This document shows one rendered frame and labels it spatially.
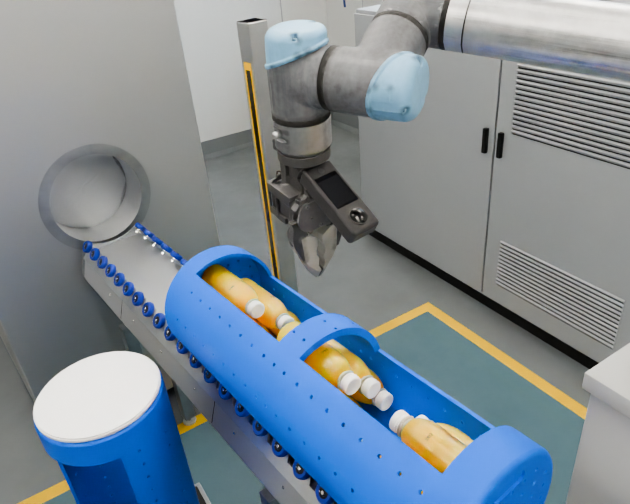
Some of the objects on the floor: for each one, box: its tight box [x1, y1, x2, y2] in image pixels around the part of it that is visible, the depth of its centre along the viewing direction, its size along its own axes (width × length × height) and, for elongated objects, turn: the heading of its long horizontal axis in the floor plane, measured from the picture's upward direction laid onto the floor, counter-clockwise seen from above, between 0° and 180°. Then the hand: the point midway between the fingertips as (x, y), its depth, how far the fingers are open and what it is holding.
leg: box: [171, 379, 196, 426], centre depth 241 cm, size 6×6×63 cm
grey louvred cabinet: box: [354, 5, 630, 369], centre depth 285 cm, size 54×215×145 cm, turn 40°
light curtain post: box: [236, 18, 299, 293], centre depth 189 cm, size 6×6×170 cm
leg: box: [118, 323, 143, 355], centre depth 234 cm, size 6×6×63 cm
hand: (320, 271), depth 86 cm, fingers closed
